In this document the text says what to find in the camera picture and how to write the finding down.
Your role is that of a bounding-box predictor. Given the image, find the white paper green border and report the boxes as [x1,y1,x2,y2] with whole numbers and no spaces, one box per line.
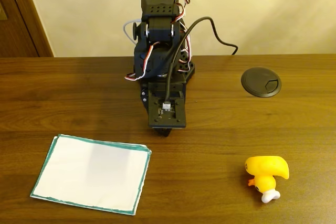
[29,134,153,216]

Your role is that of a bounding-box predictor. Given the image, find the black round cable grommet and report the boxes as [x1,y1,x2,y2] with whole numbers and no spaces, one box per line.
[240,67,282,98]

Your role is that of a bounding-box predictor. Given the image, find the black camera cable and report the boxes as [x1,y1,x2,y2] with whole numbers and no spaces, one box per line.
[162,16,239,110]

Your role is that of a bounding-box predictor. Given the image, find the brown wooden door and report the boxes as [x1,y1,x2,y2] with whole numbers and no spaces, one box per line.
[0,0,55,58]

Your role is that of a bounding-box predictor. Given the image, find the black camera board mount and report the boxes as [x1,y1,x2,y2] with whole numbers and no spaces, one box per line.
[147,89,188,130]

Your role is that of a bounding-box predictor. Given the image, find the grey cable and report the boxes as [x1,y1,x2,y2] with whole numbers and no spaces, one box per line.
[122,18,143,44]

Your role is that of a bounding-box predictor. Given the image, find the red white black servo wire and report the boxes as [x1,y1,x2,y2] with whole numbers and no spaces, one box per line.
[124,40,155,82]

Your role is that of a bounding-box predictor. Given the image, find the yellow duck toy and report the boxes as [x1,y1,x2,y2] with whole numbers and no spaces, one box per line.
[244,155,290,204]

